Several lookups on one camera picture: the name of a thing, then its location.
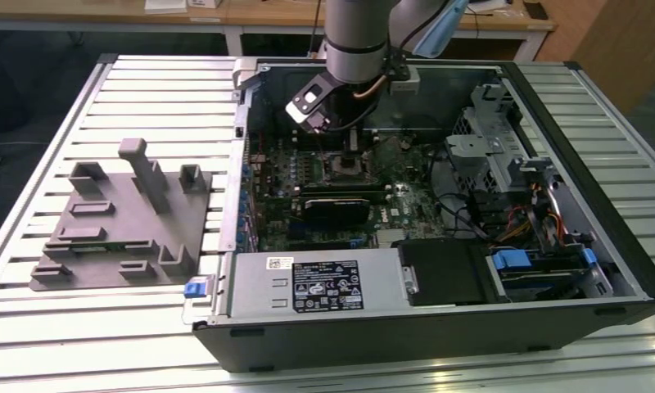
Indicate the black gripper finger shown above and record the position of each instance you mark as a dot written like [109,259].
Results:
[353,145]

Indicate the RAM slot white clips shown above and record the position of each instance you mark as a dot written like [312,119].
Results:
[366,134]

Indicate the wooden cabinet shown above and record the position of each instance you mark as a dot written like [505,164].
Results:
[621,49]

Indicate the black PC case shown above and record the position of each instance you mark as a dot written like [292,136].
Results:
[387,344]

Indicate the grey parts rack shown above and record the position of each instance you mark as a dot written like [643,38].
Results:
[141,233]

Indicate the silver power supply unit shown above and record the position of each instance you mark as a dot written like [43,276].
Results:
[250,286]

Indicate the blue plastic clip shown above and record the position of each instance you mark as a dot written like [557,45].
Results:
[588,258]

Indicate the black graphics card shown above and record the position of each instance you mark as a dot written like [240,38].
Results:
[334,213]

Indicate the silver chipset heatsink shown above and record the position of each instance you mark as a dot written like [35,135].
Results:
[391,238]

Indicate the hard disk in blue carrier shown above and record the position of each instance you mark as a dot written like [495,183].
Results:
[509,258]

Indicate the green RAM stick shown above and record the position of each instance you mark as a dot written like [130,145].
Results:
[117,247]

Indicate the CPU socket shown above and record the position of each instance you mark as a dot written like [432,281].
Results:
[326,175]

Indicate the black phone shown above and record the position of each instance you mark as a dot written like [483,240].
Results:
[536,10]

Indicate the silver metal drive cage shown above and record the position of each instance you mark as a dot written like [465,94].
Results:
[469,148]

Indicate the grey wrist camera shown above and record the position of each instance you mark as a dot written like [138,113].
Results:
[404,84]

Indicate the green motherboard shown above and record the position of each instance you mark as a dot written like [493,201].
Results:
[420,184]

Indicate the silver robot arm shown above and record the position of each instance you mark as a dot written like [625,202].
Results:
[354,41]

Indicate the silver disk bay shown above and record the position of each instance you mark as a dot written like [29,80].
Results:
[600,282]

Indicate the black expansion slot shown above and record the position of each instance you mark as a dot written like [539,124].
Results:
[316,245]

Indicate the black plastic drive cover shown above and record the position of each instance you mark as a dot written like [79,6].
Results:
[447,274]

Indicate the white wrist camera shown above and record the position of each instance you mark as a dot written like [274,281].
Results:
[312,98]

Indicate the small white box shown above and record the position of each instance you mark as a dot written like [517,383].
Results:
[204,3]

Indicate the blue power supply latch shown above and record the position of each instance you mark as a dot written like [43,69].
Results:
[194,286]

